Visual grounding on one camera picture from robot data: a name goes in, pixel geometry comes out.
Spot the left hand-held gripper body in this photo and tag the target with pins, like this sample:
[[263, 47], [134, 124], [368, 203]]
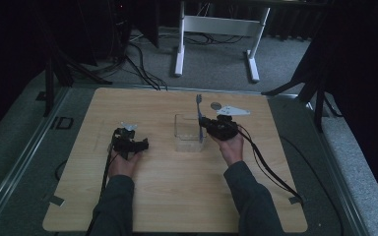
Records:
[[124, 141]]

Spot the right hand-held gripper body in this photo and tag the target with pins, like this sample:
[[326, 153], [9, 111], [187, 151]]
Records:
[[224, 129]]

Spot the blue toothbrush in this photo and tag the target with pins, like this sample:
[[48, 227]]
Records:
[[199, 108]]

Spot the clear plastic box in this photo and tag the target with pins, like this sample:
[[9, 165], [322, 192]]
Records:
[[185, 134]]

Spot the person's right hand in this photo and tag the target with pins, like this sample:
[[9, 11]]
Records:
[[232, 149]]

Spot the person's left hand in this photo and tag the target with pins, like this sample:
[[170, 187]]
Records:
[[122, 167]]

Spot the small grey round disc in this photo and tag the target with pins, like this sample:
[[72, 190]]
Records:
[[215, 105]]

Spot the grey tape piece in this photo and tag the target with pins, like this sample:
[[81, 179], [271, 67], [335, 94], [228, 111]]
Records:
[[296, 200], [56, 200]]

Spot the black tripod stand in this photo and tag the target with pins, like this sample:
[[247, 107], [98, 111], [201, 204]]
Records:
[[318, 95], [49, 82]]

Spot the dark computer tower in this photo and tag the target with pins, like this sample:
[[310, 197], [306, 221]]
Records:
[[111, 29]]

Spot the white metal table frame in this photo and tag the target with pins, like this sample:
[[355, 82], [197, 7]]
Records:
[[221, 25]]

